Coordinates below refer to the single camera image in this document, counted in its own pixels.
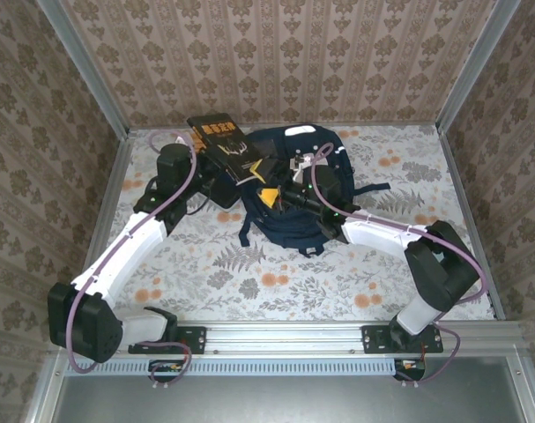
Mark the floral tablecloth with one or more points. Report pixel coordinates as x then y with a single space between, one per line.
293 291

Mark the navy blue backpack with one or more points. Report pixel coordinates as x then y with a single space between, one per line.
293 224

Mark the black Murphy's law book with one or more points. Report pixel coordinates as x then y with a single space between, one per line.
225 141

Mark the aluminium frame corner post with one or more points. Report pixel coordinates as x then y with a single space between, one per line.
474 66
86 75

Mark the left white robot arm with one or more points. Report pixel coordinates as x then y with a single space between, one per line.
126 251

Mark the grey metal panel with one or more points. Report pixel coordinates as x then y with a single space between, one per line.
293 401

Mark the aluminium front mounting rail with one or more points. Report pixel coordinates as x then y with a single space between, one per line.
271 337

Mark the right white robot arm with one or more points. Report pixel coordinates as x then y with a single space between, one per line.
381 231

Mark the orange Huckleberry Finn book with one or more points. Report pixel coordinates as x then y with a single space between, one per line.
198 140

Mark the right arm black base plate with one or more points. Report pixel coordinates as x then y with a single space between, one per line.
373 339

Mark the aluminium rear table rail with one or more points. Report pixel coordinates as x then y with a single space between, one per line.
381 126

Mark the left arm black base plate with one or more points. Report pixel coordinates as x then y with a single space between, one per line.
196 339

